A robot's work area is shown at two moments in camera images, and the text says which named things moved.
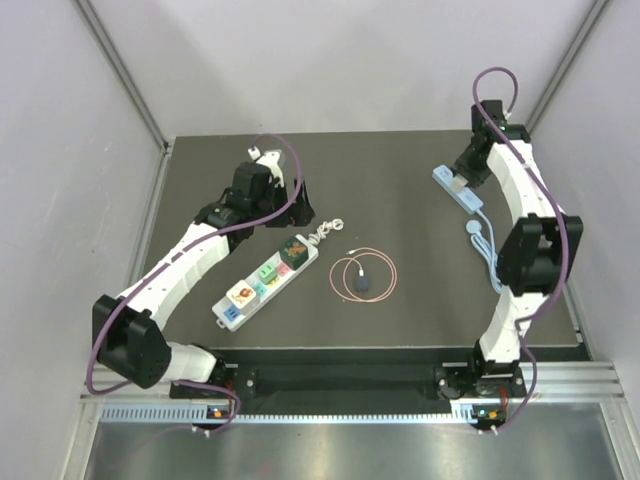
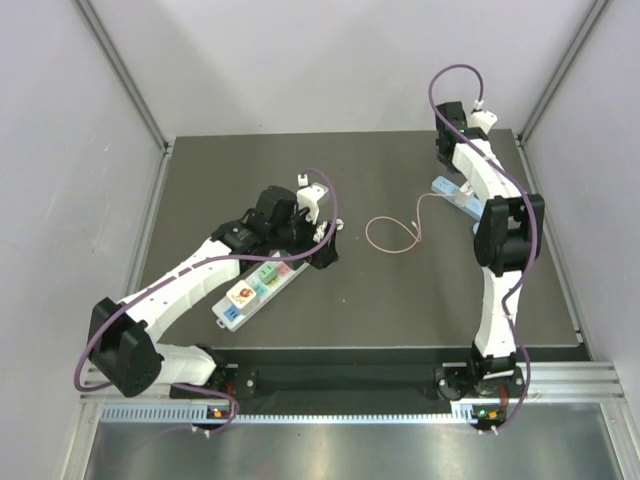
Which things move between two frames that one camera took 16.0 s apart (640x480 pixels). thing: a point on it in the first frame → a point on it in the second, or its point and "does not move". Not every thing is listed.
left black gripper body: [284, 219] → [305, 235]
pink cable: [352, 255] → [418, 234]
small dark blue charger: [362, 282] → [464, 193]
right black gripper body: [471, 167] → [445, 160]
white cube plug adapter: [241, 294] does not move
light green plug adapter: [267, 273] does not move
